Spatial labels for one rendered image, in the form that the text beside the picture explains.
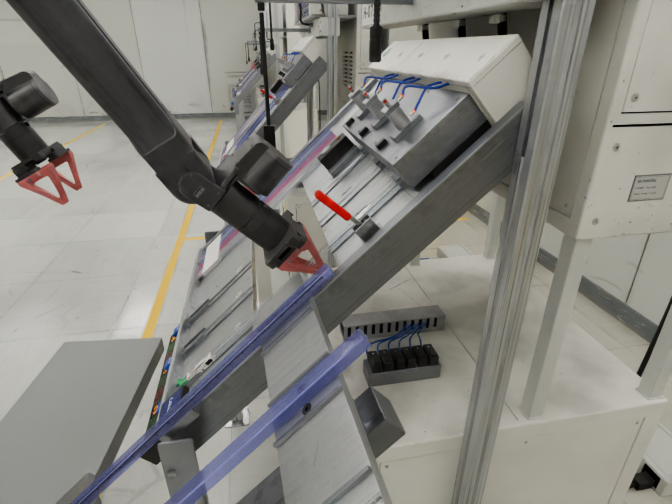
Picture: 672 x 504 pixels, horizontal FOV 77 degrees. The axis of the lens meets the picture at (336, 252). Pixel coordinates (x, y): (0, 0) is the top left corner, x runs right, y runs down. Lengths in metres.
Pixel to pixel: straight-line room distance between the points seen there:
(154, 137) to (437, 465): 0.75
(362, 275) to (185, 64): 8.91
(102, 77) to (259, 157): 0.20
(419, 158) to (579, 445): 0.71
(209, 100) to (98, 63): 8.86
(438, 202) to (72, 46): 0.45
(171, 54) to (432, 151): 8.92
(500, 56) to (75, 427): 0.96
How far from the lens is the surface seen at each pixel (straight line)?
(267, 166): 0.59
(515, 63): 0.62
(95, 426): 1.01
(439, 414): 0.91
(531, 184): 0.60
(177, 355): 0.89
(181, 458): 0.72
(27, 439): 1.05
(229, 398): 0.70
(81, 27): 0.55
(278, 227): 0.63
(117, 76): 0.55
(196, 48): 9.36
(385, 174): 0.74
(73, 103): 9.93
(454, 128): 0.62
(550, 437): 1.01
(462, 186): 0.60
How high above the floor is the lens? 1.26
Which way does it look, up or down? 26 degrees down
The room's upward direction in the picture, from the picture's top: straight up
